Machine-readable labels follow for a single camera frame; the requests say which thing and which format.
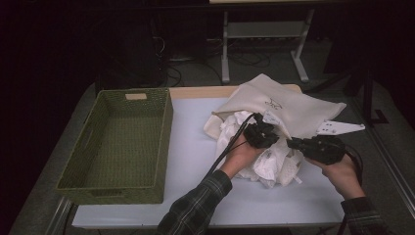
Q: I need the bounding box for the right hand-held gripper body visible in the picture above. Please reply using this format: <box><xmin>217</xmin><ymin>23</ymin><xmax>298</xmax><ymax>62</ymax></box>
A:
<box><xmin>301</xmin><ymin>119</ymin><xmax>366</xmax><ymax>165</ymax></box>

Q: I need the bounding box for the cream zippered laundry bag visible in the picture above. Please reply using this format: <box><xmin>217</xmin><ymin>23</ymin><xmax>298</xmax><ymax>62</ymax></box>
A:
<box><xmin>204</xmin><ymin>72</ymin><xmax>347</xmax><ymax>141</ymax></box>

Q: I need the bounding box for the white metal desk frame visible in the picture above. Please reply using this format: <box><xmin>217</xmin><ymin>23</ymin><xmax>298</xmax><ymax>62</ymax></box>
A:
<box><xmin>208</xmin><ymin>0</ymin><xmax>347</xmax><ymax>84</ymax></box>

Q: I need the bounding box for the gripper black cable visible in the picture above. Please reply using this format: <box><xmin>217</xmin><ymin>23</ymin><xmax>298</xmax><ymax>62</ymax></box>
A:
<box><xmin>207</xmin><ymin>112</ymin><xmax>257</xmax><ymax>175</ymax></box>
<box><xmin>336</xmin><ymin>143</ymin><xmax>365</xmax><ymax>235</ymax></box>

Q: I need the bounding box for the black floor cable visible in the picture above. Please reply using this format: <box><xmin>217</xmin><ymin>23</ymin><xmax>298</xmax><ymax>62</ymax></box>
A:
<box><xmin>160</xmin><ymin>58</ymin><xmax>223</xmax><ymax>88</ymax></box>
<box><xmin>228</xmin><ymin>48</ymin><xmax>272</xmax><ymax>69</ymax></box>

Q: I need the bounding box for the black metal stand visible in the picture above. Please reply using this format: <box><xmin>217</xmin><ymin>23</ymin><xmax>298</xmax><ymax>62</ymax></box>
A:
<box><xmin>312</xmin><ymin>63</ymin><xmax>390</xmax><ymax>127</ymax></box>

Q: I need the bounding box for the person's right hand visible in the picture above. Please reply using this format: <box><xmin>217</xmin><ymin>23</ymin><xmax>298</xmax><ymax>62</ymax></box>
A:
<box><xmin>306</xmin><ymin>156</ymin><xmax>367</xmax><ymax>201</ymax></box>

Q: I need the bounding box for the white table mat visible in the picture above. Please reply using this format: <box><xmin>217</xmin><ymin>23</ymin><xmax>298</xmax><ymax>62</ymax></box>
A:
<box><xmin>71</xmin><ymin>96</ymin><xmax>346</xmax><ymax>228</ymax></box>

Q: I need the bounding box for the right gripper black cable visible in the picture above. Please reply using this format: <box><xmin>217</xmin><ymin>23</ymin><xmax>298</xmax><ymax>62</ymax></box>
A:
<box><xmin>336</xmin><ymin>143</ymin><xmax>365</xmax><ymax>235</ymax></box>

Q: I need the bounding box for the aluminium frame rail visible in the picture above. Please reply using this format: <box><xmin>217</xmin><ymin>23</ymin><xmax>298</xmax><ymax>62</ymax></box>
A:
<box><xmin>346</xmin><ymin>96</ymin><xmax>415</xmax><ymax>220</ymax></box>
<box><xmin>45</xmin><ymin>197</ymin><xmax>72</xmax><ymax>235</ymax></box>

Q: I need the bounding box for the green woven basket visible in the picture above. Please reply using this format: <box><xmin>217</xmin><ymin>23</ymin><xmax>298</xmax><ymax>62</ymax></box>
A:
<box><xmin>55</xmin><ymin>87</ymin><xmax>174</xmax><ymax>206</ymax></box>

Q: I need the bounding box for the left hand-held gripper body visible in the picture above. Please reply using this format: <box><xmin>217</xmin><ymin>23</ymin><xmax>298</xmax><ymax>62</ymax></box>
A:
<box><xmin>243</xmin><ymin>110</ymin><xmax>282</xmax><ymax>150</ymax></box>

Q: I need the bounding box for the white garment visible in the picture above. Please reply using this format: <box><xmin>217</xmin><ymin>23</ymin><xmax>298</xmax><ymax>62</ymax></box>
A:
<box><xmin>214</xmin><ymin>110</ymin><xmax>304</xmax><ymax>190</ymax></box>

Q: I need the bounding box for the person's left hand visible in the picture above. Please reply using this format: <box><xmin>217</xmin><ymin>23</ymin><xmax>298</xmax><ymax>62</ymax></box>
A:
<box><xmin>218</xmin><ymin>132</ymin><xmax>267</xmax><ymax>180</ymax></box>

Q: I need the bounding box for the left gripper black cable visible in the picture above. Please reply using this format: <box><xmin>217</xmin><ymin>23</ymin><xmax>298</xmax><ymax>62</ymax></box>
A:
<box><xmin>207</xmin><ymin>112</ymin><xmax>257</xmax><ymax>175</ymax></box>

